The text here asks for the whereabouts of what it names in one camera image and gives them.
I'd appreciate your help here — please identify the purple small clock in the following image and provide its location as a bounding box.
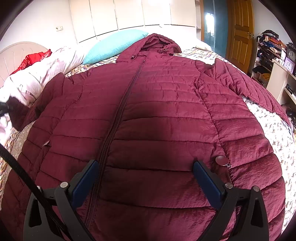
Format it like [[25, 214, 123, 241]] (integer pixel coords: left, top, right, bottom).
[[283, 57, 295, 74]]

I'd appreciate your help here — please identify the maroon quilted puffer jacket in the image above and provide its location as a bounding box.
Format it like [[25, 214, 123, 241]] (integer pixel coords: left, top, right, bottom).
[[8, 34, 288, 240]]

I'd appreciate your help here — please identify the teal pillow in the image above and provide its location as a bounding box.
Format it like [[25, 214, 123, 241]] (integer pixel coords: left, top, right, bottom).
[[83, 29, 148, 65]]

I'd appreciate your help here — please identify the white glossy wardrobe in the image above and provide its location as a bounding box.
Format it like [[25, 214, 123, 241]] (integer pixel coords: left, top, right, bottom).
[[69, 1, 201, 42]]

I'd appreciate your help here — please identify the red cloth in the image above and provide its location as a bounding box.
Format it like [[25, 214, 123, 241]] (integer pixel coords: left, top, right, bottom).
[[11, 49, 52, 75]]

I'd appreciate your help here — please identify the black cable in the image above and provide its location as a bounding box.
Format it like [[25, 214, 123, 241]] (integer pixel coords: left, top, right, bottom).
[[0, 143, 72, 241]]

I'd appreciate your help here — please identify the patterned quilted bedspread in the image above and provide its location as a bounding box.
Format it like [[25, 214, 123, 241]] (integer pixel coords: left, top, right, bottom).
[[1, 47, 295, 233]]

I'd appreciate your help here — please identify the pink floral duvet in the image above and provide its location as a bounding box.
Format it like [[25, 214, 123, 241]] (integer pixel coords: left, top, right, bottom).
[[0, 45, 86, 144]]

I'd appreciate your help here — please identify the white bed headboard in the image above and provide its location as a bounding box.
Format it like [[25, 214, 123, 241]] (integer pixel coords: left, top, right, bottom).
[[0, 42, 48, 87]]

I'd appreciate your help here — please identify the wooden door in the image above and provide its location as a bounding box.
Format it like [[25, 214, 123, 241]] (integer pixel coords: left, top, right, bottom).
[[226, 0, 254, 73]]

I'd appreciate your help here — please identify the white tv cabinet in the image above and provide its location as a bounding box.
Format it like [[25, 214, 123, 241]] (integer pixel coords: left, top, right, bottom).
[[267, 62, 295, 109]]

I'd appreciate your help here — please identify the white pillow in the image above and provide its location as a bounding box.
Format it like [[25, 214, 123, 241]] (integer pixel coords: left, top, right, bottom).
[[144, 25, 212, 51]]

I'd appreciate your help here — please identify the cluttered clothes shelf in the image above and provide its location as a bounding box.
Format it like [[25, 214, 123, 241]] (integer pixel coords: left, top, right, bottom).
[[251, 30, 287, 88]]

